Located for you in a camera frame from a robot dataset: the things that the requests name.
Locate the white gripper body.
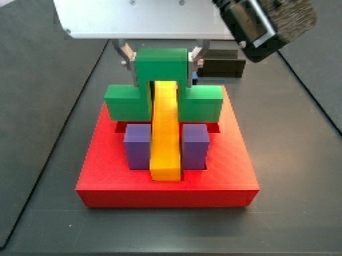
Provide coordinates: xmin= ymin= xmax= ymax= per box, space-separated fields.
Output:
xmin=53 ymin=0 xmax=234 ymax=40

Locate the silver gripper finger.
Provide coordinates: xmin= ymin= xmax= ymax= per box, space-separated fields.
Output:
xmin=187 ymin=39 xmax=210 ymax=87
xmin=112 ymin=39 xmax=138 ymax=87

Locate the green stepped block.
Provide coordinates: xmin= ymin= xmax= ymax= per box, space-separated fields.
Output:
xmin=104 ymin=48 xmax=223 ymax=123

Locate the red puzzle board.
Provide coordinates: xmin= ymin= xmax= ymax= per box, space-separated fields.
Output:
xmin=73 ymin=84 xmax=262 ymax=209

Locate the blue block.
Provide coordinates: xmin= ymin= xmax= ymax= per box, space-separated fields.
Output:
xmin=192 ymin=71 xmax=198 ymax=85

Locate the purple U-shaped block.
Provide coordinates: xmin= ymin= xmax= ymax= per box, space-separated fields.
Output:
xmin=123 ymin=124 xmax=210 ymax=170

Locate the yellow block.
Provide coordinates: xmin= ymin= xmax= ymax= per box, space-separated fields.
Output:
xmin=150 ymin=81 xmax=180 ymax=181

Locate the black angle bracket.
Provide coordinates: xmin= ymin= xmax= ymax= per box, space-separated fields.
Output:
xmin=198 ymin=49 xmax=246 ymax=78

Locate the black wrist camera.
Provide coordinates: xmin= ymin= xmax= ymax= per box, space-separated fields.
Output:
xmin=212 ymin=0 xmax=317 ymax=63

